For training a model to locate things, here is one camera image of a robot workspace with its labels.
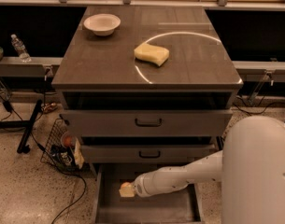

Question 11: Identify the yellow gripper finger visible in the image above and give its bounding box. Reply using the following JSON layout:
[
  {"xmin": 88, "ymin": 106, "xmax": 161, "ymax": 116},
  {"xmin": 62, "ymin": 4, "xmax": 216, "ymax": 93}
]
[{"xmin": 119, "ymin": 186, "xmax": 135, "ymax": 198}]

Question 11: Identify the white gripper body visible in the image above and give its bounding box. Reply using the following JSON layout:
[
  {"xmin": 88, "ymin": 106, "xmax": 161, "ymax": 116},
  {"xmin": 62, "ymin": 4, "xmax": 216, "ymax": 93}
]
[{"xmin": 132, "ymin": 173, "xmax": 154, "ymax": 197}]

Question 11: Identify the orange fruit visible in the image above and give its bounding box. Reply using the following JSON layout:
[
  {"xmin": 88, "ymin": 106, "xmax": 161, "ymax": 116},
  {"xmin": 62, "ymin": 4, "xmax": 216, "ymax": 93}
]
[{"xmin": 121, "ymin": 182, "xmax": 132, "ymax": 189}]

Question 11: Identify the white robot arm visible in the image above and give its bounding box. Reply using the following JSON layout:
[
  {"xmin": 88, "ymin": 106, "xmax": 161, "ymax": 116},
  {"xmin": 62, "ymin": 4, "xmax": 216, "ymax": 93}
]
[{"xmin": 120, "ymin": 116, "xmax": 285, "ymax": 224}]

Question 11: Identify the bottom grey open drawer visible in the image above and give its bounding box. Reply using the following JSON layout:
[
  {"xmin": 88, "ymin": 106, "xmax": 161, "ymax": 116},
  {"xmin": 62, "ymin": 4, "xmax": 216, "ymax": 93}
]
[{"xmin": 93, "ymin": 163, "xmax": 205, "ymax": 224}]

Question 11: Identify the middle grey drawer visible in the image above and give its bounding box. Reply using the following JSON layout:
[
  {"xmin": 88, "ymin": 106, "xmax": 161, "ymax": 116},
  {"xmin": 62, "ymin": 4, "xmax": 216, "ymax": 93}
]
[{"xmin": 81, "ymin": 144, "xmax": 216, "ymax": 163}]

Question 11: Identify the top grey drawer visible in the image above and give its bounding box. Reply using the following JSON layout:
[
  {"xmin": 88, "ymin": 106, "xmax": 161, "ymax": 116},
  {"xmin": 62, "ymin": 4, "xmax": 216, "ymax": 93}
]
[{"xmin": 62, "ymin": 110, "xmax": 233, "ymax": 137}]

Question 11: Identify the grey drawer cabinet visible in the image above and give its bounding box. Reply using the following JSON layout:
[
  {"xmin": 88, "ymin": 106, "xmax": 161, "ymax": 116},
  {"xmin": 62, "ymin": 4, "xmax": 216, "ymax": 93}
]
[{"xmin": 53, "ymin": 6, "xmax": 243, "ymax": 224}]

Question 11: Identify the snack bag in basket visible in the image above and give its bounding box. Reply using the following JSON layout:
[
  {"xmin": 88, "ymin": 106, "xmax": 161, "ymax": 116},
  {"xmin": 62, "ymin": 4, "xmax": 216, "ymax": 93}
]
[{"xmin": 50, "ymin": 145, "xmax": 73, "ymax": 168}]

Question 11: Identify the black table leg left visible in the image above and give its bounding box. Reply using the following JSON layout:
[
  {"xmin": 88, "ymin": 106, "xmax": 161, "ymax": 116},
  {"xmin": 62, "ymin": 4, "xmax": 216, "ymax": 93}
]
[{"xmin": 0, "ymin": 100, "xmax": 42, "ymax": 154}]

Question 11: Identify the yellow sponge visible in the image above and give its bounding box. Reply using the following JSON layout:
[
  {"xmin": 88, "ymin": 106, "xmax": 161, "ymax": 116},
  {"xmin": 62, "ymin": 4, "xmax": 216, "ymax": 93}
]
[{"xmin": 134, "ymin": 43, "xmax": 169, "ymax": 66}]

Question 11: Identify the white ceramic bowl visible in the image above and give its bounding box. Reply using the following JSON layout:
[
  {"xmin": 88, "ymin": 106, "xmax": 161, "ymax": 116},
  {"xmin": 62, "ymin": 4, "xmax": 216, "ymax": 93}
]
[{"xmin": 83, "ymin": 14, "xmax": 121, "ymax": 36}]

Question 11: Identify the clear plastic water bottle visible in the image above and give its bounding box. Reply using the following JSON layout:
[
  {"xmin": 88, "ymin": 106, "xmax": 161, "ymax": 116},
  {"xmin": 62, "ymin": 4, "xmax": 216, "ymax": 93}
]
[{"xmin": 11, "ymin": 35, "xmax": 32, "ymax": 63}]

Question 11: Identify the black wire basket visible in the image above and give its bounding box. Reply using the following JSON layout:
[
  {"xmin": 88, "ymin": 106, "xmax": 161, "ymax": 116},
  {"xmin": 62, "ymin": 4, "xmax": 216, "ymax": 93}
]
[{"xmin": 41, "ymin": 119, "xmax": 79, "ymax": 172}]

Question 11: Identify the black power cable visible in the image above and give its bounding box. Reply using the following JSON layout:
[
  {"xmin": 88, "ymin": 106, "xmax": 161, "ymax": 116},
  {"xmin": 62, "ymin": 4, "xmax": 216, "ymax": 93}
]
[{"xmin": 29, "ymin": 131, "xmax": 88, "ymax": 224}]

